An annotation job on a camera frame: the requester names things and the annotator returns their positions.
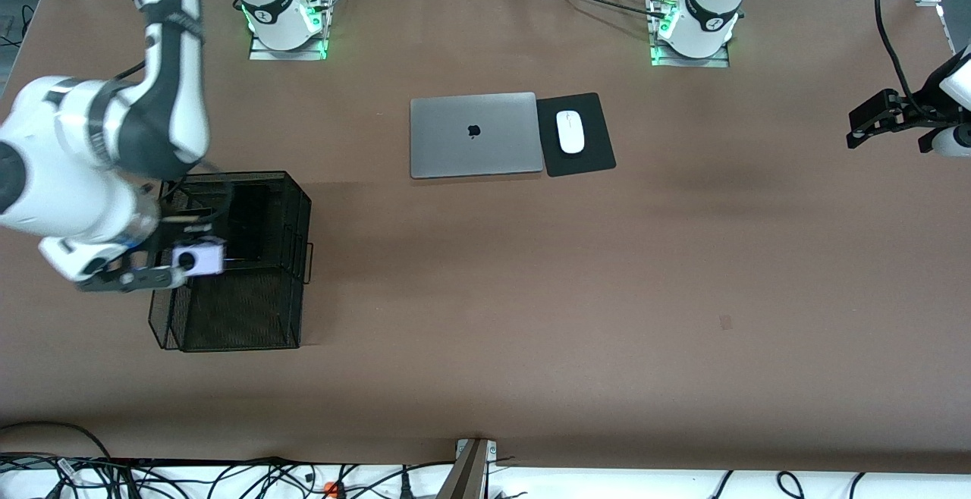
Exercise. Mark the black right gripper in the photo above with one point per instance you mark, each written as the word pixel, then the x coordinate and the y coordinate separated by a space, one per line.
pixel 168 227

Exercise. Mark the grey closed laptop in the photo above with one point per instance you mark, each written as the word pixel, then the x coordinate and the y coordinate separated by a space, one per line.
pixel 501 135

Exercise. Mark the long black smartphone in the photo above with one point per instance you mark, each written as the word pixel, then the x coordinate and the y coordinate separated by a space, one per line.
pixel 246 218

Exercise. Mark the lavender flip phone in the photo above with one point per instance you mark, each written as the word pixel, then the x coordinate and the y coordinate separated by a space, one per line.
pixel 199 258

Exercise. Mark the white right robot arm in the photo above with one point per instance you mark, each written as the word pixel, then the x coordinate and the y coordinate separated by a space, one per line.
pixel 76 158

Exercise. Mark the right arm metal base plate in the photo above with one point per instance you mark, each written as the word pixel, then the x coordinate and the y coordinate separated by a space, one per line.
pixel 262 54

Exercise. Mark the black mouse pad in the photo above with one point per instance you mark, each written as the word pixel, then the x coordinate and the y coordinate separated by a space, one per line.
pixel 592 158

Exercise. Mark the grey metal camera post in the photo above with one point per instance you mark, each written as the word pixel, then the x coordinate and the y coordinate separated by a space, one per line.
pixel 466 476

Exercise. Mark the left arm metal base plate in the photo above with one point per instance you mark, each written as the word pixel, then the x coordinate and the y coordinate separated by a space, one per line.
pixel 721 63

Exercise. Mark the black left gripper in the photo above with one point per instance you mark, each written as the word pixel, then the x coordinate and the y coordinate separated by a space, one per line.
pixel 920 107

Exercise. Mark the white computer mouse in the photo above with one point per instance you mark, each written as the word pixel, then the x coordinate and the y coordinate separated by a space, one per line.
pixel 570 131

